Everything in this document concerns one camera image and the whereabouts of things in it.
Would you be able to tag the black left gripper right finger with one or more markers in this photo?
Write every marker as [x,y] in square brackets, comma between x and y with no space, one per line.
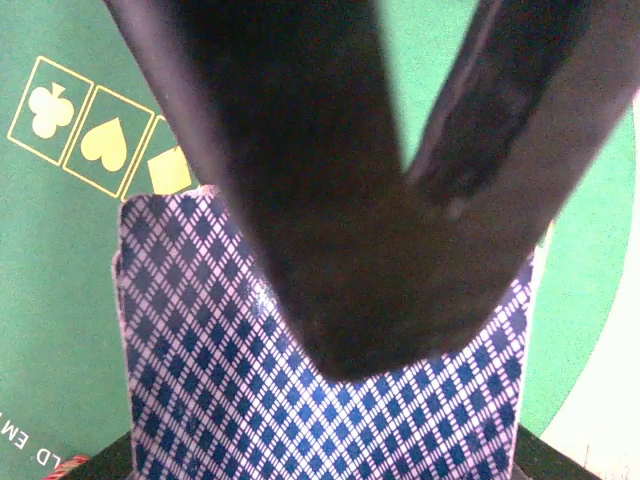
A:
[535,459]

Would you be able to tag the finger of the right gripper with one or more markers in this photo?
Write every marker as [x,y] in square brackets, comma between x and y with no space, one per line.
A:
[285,107]
[534,93]

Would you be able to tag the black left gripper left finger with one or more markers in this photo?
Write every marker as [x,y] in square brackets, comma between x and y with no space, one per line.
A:
[115,462]

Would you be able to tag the poker chip stack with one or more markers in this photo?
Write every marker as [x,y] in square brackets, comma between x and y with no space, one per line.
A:
[67,466]

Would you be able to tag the deck of grey cards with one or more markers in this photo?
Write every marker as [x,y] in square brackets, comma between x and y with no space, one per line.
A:
[219,390]

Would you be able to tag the round green poker mat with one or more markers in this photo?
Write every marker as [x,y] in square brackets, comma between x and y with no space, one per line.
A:
[62,368]

